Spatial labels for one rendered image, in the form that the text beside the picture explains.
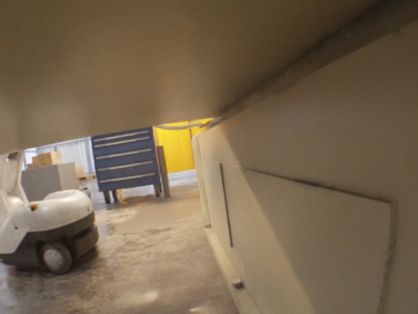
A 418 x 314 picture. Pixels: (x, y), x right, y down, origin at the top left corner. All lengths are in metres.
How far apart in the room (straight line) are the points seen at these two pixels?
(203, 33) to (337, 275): 0.27
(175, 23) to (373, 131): 0.17
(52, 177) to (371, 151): 2.25
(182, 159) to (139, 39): 3.74
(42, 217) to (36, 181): 1.21
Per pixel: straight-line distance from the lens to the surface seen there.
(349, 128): 0.22
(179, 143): 3.90
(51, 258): 1.27
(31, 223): 1.24
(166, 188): 2.75
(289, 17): 0.20
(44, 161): 8.87
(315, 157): 0.27
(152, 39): 0.20
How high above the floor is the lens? 0.51
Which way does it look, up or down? 3 degrees down
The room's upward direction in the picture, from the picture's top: 8 degrees counter-clockwise
